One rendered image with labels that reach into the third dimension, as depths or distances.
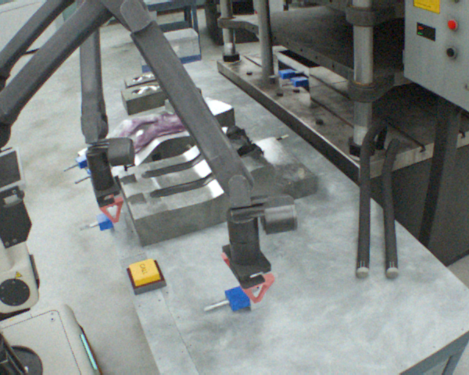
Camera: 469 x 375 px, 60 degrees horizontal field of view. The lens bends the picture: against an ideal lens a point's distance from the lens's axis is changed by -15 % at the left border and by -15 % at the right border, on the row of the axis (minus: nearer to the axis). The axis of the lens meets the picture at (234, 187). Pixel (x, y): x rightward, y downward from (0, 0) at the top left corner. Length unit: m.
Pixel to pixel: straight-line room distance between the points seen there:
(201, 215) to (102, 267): 1.31
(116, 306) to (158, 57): 1.54
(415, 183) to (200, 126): 1.06
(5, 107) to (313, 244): 0.78
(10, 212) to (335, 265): 0.80
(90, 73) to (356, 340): 0.90
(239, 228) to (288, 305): 0.24
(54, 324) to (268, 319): 1.06
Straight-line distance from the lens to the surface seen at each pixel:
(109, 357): 2.02
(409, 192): 1.73
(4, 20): 7.86
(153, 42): 0.86
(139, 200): 1.26
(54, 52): 0.91
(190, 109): 0.84
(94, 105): 1.18
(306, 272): 1.08
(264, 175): 1.22
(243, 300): 0.98
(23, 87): 0.92
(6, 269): 1.29
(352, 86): 1.44
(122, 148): 1.15
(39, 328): 1.86
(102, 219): 1.27
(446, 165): 1.49
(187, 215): 1.19
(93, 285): 2.36
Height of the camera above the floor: 1.55
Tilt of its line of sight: 33 degrees down
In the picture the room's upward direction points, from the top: 6 degrees counter-clockwise
